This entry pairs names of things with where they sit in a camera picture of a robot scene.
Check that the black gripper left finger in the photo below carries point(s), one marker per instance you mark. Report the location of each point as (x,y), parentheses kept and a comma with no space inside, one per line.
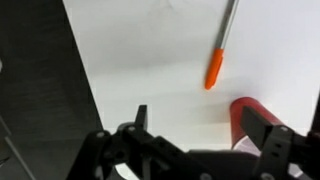
(141,120)

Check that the white side table top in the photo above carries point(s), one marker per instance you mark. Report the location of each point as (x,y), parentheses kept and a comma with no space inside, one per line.
(156,52)

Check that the red plastic cup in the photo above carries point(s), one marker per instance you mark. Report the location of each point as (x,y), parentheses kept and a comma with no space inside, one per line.
(240,140)

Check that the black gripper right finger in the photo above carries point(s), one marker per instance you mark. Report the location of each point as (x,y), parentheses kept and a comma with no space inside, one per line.
(255,126)

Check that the grey pen with orange cap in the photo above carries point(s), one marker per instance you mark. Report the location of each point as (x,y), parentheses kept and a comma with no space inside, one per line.
(217,55)

